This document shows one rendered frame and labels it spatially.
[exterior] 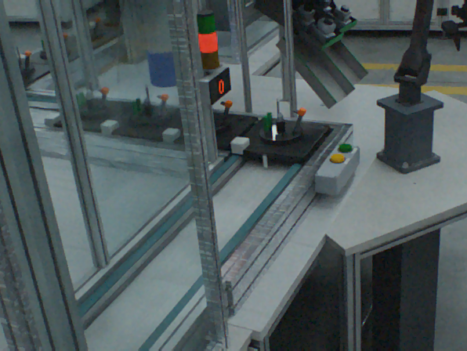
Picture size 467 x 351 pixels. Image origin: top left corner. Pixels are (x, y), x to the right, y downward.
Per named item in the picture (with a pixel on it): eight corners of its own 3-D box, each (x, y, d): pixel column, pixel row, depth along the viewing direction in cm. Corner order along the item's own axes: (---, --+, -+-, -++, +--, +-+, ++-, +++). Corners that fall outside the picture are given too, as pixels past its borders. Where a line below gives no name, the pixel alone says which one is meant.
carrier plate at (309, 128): (330, 131, 229) (330, 124, 228) (303, 164, 210) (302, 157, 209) (262, 122, 239) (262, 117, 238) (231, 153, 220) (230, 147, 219)
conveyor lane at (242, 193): (331, 155, 233) (330, 128, 228) (211, 309, 168) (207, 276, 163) (252, 145, 245) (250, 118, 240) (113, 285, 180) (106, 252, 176)
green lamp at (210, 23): (219, 30, 196) (217, 12, 194) (211, 35, 193) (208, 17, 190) (203, 29, 199) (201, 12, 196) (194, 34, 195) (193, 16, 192)
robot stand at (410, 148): (441, 161, 222) (444, 103, 213) (404, 175, 217) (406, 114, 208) (410, 145, 234) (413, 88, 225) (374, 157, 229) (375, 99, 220)
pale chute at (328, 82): (347, 95, 244) (356, 88, 240) (328, 109, 235) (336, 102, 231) (295, 33, 245) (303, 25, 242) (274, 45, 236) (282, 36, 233)
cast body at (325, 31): (332, 42, 231) (340, 23, 226) (324, 45, 228) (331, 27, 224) (315, 28, 235) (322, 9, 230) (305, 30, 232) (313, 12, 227)
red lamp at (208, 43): (221, 47, 199) (219, 30, 196) (212, 52, 195) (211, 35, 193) (205, 46, 201) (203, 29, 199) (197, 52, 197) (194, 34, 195)
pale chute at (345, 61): (360, 80, 255) (368, 73, 252) (343, 92, 246) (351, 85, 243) (311, 20, 257) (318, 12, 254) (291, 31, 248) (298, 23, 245)
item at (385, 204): (587, 163, 219) (588, 155, 218) (345, 258, 187) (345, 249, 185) (433, 96, 276) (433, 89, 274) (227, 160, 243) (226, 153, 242)
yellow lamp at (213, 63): (222, 64, 201) (221, 47, 199) (214, 70, 197) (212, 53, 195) (207, 63, 203) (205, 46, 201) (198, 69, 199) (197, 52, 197)
